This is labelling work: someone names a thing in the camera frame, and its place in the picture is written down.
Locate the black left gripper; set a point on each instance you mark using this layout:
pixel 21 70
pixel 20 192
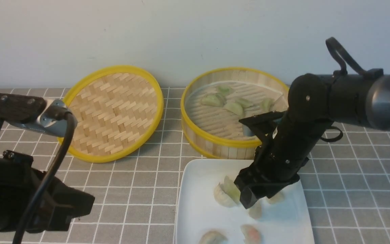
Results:
pixel 58 206

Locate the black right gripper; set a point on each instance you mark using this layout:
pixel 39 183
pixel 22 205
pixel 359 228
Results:
pixel 274 167

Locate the green white dumpling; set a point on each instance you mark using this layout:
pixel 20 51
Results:
pixel 226 193

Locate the pale dumpling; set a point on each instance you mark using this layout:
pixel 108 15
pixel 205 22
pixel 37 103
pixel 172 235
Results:
pixel 277 198

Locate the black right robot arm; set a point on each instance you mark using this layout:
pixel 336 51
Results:
pixel 315 102

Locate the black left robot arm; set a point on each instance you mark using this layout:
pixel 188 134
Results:
pixel 55 209

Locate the pink dumpling on plate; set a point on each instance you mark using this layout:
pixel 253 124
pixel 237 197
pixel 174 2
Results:
pixel 251 234

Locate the white rectangular plate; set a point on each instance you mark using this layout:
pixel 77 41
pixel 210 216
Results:
pixel 286 222

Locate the pale dumpling plate front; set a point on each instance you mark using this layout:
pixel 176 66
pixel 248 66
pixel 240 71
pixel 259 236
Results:
pixel 213 237

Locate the green dumpling in steamer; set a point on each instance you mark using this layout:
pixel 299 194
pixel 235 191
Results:
pixel 245 103
pixel 224 90
pixel 266 105
pixel 236 108
pixel 213 99

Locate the yellow rimmed bamboo steamer basket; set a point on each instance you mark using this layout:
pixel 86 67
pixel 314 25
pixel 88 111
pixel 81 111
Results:
pixel 216 132

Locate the yellow rimmed bamboo steamer lid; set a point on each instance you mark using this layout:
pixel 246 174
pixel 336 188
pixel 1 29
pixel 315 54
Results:
pixel 118 108

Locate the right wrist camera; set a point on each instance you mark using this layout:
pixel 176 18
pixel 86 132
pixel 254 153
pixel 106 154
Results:
pixel 261 125

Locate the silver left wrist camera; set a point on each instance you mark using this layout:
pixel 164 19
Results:
pixel 51 121

